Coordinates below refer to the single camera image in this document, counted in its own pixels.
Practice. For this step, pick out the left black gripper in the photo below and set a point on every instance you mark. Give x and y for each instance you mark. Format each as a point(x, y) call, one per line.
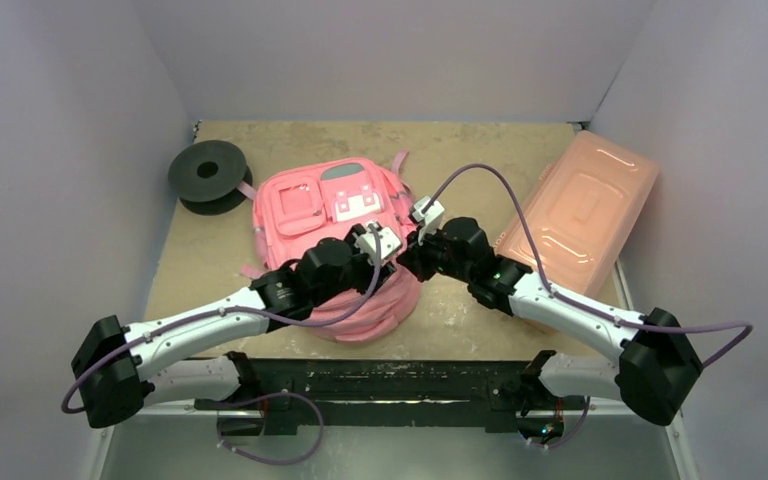
point(366, 284)

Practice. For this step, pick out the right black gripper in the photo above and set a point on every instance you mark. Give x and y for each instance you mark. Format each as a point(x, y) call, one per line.
point(414, 258)

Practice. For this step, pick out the pink student backpack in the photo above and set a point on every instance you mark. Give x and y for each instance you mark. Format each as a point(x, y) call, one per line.
point(295, 209)

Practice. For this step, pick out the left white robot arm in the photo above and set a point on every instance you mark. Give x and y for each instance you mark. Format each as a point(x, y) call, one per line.
point(115, 363)

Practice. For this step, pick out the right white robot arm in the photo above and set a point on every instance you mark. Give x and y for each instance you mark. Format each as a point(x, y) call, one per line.
point(642, 360)

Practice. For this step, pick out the pink translucent plastic box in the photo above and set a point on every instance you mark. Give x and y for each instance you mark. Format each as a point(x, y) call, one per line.
point(584, 208)

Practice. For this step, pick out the black filament spool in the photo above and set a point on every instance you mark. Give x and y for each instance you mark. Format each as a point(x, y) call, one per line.
point(209, 177)

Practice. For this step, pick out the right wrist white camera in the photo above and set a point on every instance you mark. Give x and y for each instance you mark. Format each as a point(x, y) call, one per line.
point(427, 215)

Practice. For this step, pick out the wrist white camera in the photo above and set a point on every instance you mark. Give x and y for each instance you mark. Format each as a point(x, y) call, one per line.
point(380, 243)
point(427, 215)

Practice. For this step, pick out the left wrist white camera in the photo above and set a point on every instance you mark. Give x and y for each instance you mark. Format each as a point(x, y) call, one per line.
point(380, 243)

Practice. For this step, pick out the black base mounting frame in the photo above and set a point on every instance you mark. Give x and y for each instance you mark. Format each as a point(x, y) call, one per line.
point(277, 396)

